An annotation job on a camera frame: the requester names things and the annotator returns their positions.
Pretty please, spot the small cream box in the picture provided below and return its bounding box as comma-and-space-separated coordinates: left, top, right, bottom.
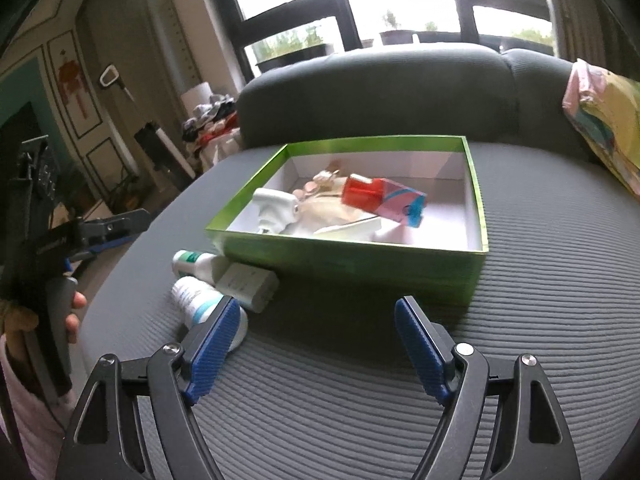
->
217, 261, 280, 313

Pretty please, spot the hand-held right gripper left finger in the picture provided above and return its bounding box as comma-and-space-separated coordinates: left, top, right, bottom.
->
55, 295, 241, 480

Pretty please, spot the long dark planter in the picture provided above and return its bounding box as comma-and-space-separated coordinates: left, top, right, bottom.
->
254, 42, 335, 73

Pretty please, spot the beige curtain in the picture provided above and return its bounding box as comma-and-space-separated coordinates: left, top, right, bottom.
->
145, 0, 251, 126
540, 0, 640, 81

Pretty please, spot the orange bottle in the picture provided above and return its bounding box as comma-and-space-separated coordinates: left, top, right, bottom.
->
341, 173, 428, 228

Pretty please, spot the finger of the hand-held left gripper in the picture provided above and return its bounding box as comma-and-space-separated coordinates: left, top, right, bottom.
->
80, 208, 153, 241
62, 232, 137, 267

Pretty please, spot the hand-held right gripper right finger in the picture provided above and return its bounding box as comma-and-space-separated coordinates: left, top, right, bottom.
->
394, 296, 583, 480

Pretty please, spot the white paper roll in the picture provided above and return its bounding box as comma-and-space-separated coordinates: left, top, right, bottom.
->
180, 82, 213, 113

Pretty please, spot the grey sofa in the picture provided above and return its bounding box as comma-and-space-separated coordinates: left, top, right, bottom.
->
75, 42, 640, 480

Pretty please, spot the person's left forearm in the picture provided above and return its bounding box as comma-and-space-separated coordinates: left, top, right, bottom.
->
0, 335, 76, 441

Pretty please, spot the red figure wall hanging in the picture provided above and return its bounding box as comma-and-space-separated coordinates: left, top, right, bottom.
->
47, 30, 103, 141

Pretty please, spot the person's left hand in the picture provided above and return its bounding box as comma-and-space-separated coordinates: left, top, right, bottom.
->
64, 291, 88, 346

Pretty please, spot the black and white stick vacuum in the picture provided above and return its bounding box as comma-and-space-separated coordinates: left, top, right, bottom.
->
99, 64, 197, 191

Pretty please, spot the small white bottle green label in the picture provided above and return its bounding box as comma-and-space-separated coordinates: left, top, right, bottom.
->
171, 250, 233, 283

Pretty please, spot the green cardboard box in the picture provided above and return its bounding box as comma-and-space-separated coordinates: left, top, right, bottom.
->
205, 135, 490, 306

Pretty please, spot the white pill bottle teal label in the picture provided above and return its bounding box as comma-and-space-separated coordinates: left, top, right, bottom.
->
171, 276, 249, 353

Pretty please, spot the white tube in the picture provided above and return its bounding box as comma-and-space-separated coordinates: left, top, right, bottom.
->
312, 216, 383, 243

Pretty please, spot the black window frame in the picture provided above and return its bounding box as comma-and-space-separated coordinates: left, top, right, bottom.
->
202, 0, 556, 86

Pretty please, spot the pile of clothes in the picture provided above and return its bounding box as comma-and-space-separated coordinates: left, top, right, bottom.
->
181, 94, 243, 173

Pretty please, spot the pastel printed blanket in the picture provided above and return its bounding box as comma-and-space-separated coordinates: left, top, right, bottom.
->
561, 58, 640, 196

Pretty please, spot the strip of pink hair clips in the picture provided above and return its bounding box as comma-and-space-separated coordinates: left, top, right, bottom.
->
292, 162, 346, 201

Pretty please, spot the white plug adapter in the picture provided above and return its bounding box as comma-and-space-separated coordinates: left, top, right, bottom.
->
251, 187, 301, 235

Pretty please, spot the small dark planter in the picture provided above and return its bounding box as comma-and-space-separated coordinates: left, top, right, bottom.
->
379, 30, 416, 47

